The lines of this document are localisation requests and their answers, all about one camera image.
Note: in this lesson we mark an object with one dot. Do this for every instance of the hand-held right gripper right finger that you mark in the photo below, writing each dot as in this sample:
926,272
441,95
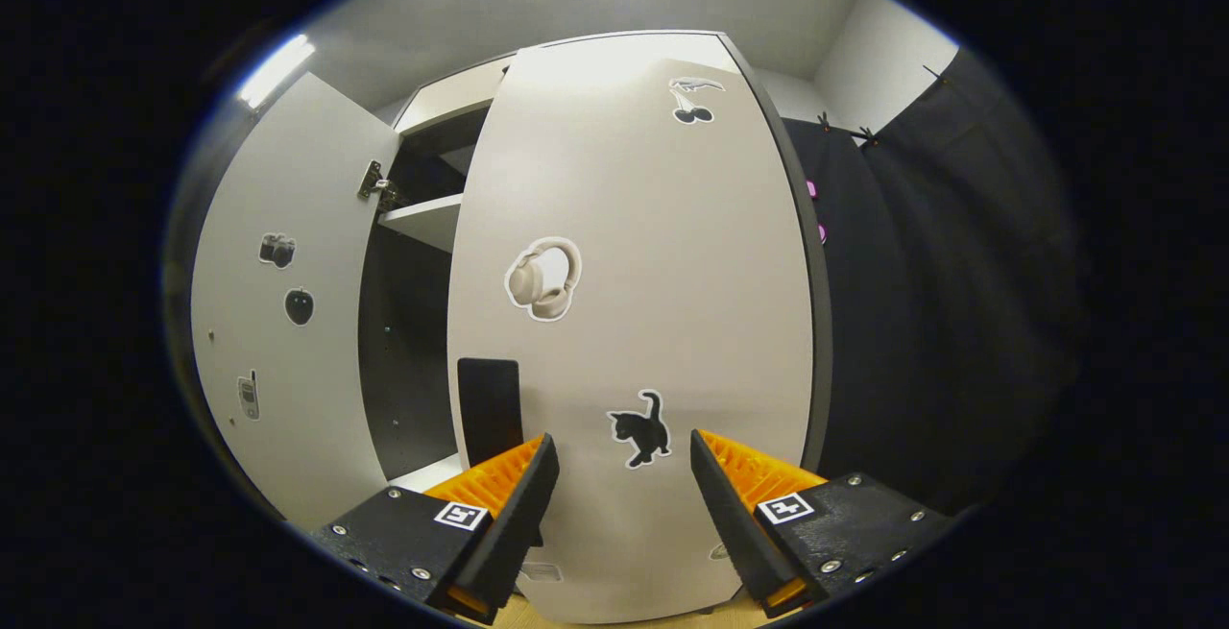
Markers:
730,514

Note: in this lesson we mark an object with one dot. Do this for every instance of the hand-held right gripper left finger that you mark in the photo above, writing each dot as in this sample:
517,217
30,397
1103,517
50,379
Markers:
518,519

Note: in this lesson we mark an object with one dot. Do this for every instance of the white shoe cabinet door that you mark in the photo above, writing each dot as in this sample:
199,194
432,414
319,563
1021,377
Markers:
672,274
288,418

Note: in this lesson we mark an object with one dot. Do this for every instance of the white cabinet shelf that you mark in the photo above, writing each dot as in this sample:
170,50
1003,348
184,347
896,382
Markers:
427,221
432,475

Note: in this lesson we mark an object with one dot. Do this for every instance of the white cabinet drawer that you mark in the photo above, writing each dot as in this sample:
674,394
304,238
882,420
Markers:
442,96

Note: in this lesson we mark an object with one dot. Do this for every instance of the black backdrop cloth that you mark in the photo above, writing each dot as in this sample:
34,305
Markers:
941,302

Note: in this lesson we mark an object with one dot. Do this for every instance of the ceiling light panel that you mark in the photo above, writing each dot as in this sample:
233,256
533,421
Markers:
277,70

